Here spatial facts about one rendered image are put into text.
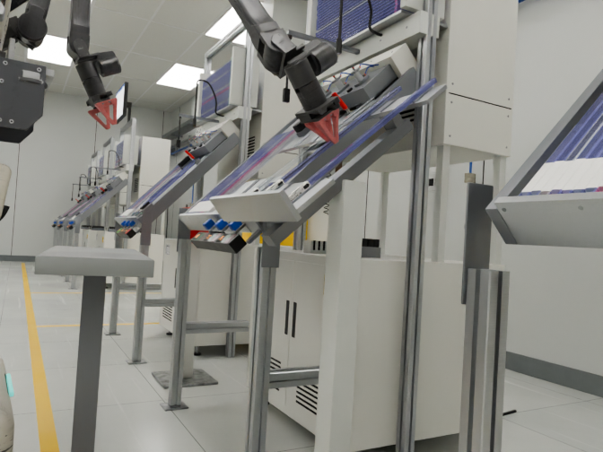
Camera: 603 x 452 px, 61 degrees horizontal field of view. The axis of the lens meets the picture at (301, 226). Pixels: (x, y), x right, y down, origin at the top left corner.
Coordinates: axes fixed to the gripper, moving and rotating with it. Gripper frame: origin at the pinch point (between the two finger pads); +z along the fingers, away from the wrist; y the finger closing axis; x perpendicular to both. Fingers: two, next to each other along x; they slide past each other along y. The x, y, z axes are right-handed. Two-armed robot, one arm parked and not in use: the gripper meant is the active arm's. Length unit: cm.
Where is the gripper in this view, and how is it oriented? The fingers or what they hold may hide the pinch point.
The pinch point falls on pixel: (333, 140)
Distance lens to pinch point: 122.4
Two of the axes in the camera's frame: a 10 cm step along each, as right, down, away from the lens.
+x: -7.0, 5.8, -4.2
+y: -5.5, -0.7, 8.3
